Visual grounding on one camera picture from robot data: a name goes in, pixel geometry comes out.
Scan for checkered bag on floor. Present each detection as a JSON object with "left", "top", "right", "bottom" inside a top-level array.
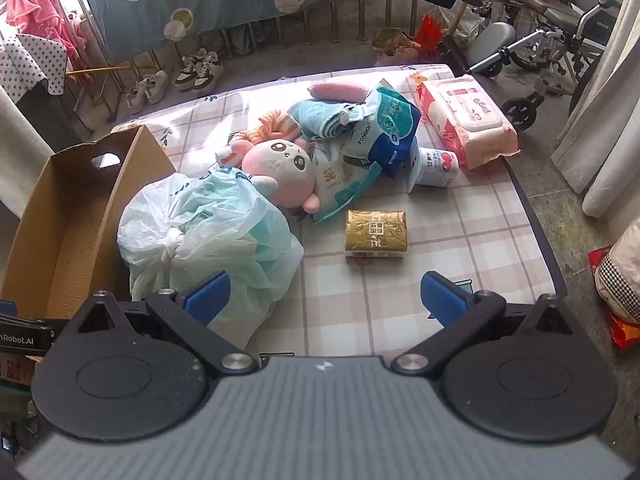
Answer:
[{"left": 587, "top": 247, "right": 640, "bottom": 351}]

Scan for blue white tissue pack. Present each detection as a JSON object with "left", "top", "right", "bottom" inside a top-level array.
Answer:
[{"left": 342, "top": 85, "right": 422, "bottom": 178}]

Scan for houndstooth bag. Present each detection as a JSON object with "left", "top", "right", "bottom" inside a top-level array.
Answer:
[{"left": 595, "top": 230, "right": 640, "bottom": 326}]

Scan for yellow stick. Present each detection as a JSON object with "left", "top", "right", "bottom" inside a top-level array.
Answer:
[{"left": 65, "top": 62, "right": 137, "bottom": 77}]

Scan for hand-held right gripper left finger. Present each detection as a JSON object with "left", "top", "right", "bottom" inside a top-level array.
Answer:
[{"left": 52, "top": 270, "right": 261, "bottom": 378}]

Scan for red plastic bag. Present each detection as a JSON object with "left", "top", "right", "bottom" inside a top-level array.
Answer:
[{"left": 415, "top": 12, "right": 447, "bottom": 57}]

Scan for pink plush doll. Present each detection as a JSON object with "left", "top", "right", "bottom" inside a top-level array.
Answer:
[{"left": 215, "top": 139, "right": 321, "bottom": 213}]

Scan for pink wet wipes pack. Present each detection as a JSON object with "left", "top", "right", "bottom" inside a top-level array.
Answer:
[{"left": 416, "top": 74, "right": 520, "bottom": 171}]

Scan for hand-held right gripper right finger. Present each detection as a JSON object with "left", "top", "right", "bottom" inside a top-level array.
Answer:
[{"left": 390, "top": 270, "right": 588, "bottom": 378}]

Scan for white shoe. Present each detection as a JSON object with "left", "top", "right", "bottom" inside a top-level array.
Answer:
[
  {"left": 125, "top": 85, "right": 149, "bottom": 115},
  {"left": 140, "top": 70, "right": 169, "bottom": 107}
]

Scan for wheelchair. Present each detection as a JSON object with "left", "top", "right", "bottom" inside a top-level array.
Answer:
[{"left": 397, "top": 0, "right": 623, "bottom": 132}]

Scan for white star-patterned cloth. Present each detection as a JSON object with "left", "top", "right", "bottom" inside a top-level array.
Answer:
[{"left": 0, "top": 34, "right": 69, "bottom": 103}]

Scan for teal towel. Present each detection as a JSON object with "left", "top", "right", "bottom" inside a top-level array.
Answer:
[{"left": 287, "top": 97, "right": 371, "bottom": 141}]

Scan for pink hanging clothes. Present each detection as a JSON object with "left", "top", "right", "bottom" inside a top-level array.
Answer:
[{"left": 7, "top": 0, "right": 88, "bottom": 52}]

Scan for metal railing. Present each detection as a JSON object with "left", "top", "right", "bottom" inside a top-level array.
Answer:
[{"left": 65, "top": 0, "right": 432, "bottom": 127}]

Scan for brown cardboard box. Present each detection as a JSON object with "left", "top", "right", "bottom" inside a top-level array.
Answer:
[{"left": 0, "top": 125, "right": 177, "bottom": 321}]

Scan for gold tissue packet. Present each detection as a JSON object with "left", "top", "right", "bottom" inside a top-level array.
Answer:
[{"left": 344, "top": 208, "right": 411, "bottom": 260}]

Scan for white curtain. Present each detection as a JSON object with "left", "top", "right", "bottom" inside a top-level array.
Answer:
[
  {"left": 550, "top": 0, "right": 640, "bottom": 219},
  {"left": 0, "top": 85, "right": 54, "bottom": 222}
]

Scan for plaid tablecloth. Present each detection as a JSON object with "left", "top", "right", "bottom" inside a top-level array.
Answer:
[{"left": 107, "top": 62, "right": 568, "bottom": 357}]

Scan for blue sheet with circles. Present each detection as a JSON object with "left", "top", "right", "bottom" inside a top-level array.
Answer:
[{"left": 75, "top": 0, "right": 447, "bottom": 63}]

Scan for white plastic bag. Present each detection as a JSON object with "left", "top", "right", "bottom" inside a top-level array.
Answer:
[{"left": 117, "top": 170, "right": 305, "bottom": 352}]

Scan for dark cabinet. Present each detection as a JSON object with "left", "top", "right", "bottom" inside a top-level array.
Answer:
[{"left": 15, "top": 74, "right": 97, "bottom": 157}]

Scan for orange striped cloth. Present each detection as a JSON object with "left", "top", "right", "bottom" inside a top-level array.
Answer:
[{"left": 237, "top": 112, "right": 301, "bottom": 147}]

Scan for white plastic lidded container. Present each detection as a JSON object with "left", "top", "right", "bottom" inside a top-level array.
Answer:
[{"left": 407, "top": 140, "right": 460, "bottom": 194}]

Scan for pink cloth pad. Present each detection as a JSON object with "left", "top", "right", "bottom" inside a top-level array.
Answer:
[{"left": 306, "top": 80, "right": 373, "bottom": 102}]

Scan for brown white sneaker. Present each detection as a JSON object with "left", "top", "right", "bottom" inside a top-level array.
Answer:
[
  {"left": 175, "top": 55, "right": 208, "bottom": 92},
  {"left": 192, "top": 50, "right": 224, "bottom": 94}
]

